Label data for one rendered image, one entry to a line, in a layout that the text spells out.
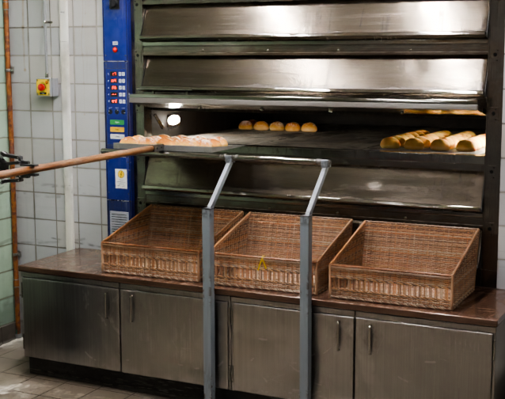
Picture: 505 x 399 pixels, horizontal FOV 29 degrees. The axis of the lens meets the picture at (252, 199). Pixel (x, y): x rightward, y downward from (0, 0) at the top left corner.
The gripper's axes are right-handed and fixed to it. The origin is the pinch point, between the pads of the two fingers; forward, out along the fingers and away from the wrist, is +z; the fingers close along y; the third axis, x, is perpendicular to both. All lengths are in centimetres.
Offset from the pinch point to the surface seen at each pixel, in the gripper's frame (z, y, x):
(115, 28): -47, -57, -134
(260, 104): 43, -21, -120
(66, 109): -80, -13, -135
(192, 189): 0, 24, -131
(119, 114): -45, -12, -133
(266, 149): 40, 2, -135
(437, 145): 122, -3, -149
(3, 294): -121, 93, -126
